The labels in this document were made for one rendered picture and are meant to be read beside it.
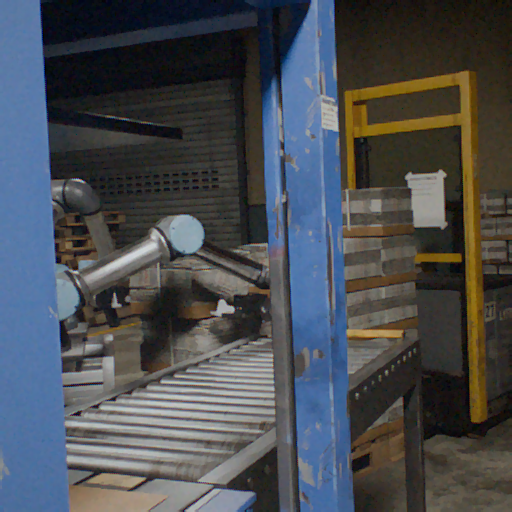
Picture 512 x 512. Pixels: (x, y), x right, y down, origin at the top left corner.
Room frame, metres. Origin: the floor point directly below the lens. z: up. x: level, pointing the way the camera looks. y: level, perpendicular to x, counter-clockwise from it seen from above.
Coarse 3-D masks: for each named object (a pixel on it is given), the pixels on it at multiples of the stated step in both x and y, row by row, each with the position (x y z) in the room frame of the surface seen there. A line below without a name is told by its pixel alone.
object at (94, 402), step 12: (252, 336) 2.54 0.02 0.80; (264, 336) 2.54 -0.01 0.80; (228, 348) 2.33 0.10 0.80; (192, 360) 2.16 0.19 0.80; (204, 360) 2.16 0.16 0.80; (156, 372) 2.01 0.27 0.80; (168, 372) 2.01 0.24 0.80; (132, 384) 1.88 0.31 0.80; (144, 384) 1.88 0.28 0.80; (96, 396) 1.77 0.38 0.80; (108, 396) 1.76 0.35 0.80; (72, 408) 1.66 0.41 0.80; (84, 408) 1.66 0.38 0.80; (96, 408) 1.70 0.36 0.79
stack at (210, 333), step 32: (160, 320) 2.96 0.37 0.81; (192, 320) 2.84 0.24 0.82; (224, 320) 2.86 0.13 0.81; (352, 320) 3.47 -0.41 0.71; (384, 320) 3.66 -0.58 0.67; (160, 352) 2.96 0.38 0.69; (192, 352) 2.85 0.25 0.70; (384, 416) 3.63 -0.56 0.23; (352, 448) 3.49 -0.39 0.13; (384, 448) 3.62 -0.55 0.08
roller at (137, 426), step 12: (72, 420) 1.58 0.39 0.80; (84, 420) 1.57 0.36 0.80; (96, 420) 1.56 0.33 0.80; (108, 420) 1.55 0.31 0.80; (120, 420) 1.54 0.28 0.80; (132, 420) 1.54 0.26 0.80; (156, 432) 1.49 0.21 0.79; (168, 432) 1.48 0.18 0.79; (180, 432) 1.47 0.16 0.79; (192, 432) 1.46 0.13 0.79; (204, 432) 1.45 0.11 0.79; (216, 432) 1.44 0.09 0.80; (228, 432) 1.43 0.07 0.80; (240, 432) 1.43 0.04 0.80; (252, 432) 1.42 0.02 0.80; (264, 432) 1.41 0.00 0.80
